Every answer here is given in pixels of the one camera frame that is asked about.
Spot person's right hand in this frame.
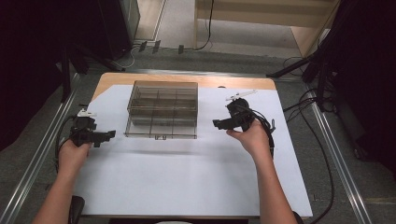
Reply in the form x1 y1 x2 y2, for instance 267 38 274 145
225 119 275 161

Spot white floor cable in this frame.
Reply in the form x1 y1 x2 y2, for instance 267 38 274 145
113 45 139 70

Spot hand-held gripper cable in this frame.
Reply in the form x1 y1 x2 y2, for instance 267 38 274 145
239 105 276 159
54 115 78 174

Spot wooden table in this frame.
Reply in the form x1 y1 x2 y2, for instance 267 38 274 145
81 72 314 219

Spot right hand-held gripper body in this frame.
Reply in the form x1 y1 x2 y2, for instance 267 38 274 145
225 89 259 133

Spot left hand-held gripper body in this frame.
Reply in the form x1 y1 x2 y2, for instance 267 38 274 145
70 108 98 147

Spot black floor cables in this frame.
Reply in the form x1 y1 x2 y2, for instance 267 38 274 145
281 55 337 224

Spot black hanging cable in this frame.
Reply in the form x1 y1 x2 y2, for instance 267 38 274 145
191 0 216 51

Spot left hand-held gripper cable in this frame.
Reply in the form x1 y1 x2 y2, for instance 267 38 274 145
54 115 78 174

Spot white table sheet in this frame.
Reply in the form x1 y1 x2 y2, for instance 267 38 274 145
74 84 314 218

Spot black tripod stand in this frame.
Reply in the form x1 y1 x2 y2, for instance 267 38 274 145
265 0 356 113
55 40 127 104

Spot metal floor rail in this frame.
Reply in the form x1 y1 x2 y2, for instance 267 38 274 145
0 73 82 224
307 90 375 224

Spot light wooden shelf unit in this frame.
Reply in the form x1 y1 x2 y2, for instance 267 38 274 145
193 0 342 59

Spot clear plastic compartment box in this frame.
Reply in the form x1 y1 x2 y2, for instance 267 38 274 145
123 80 200 141

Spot right hand-held gripper cable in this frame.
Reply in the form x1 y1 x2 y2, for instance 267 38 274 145
239 105 276 159

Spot person's left hand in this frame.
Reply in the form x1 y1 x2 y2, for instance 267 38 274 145
57 139 93 179

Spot black cabinet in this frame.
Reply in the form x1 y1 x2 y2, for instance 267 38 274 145
92 0 141 62

